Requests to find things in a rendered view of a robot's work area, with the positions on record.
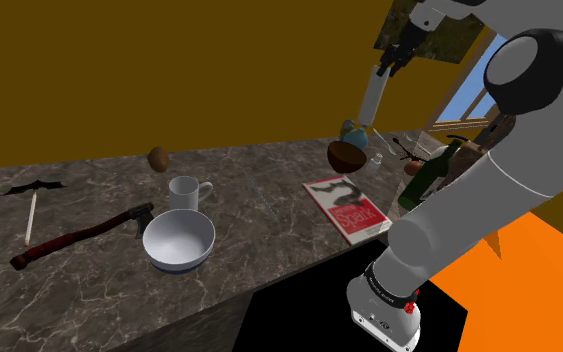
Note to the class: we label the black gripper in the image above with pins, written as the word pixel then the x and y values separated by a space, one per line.
pixel 408 40

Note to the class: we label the white cylindrical bottle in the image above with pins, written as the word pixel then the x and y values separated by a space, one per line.
pixel 373 97

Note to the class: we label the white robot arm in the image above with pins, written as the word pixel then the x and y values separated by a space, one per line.
pixel 529 161

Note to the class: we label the white spoon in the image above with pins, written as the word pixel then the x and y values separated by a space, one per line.
pixel 385 142

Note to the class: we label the blue round vase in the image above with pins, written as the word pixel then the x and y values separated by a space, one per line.
pixel 356 139

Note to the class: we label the small white shaker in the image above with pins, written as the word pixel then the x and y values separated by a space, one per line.
pixel 375 162

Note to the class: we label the brown bowl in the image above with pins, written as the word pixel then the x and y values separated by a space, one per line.
pixel 345 158

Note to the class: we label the orange round fruit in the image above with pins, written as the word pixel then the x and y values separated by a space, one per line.
pixel 411 167

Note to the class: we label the green glass bottle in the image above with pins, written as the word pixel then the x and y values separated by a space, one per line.
pixel 425 180

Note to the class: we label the red and white book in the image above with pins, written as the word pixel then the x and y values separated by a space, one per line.
pixel 354 214

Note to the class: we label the thin translucent stick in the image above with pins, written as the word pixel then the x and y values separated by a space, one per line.
pixel 261 199

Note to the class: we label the white mug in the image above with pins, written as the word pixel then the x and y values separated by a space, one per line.
pixel 183 193

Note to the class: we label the black robot stand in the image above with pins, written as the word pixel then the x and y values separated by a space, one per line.
pixel 310 302

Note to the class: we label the brown potato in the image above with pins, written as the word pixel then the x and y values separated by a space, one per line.
pixel 157 159

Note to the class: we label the white bowl with blue base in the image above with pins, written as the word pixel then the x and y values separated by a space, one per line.
pixel 178 241

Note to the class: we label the black bat-shaped figure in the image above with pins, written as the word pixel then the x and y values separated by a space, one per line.
pixel 35 186

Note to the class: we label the white pencil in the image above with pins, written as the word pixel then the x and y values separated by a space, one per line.
pixel 30 219

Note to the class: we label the wall picture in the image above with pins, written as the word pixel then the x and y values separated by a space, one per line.
pixel 449 41

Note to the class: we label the window with wooden frame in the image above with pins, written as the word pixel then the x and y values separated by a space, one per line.
pixel 466 92

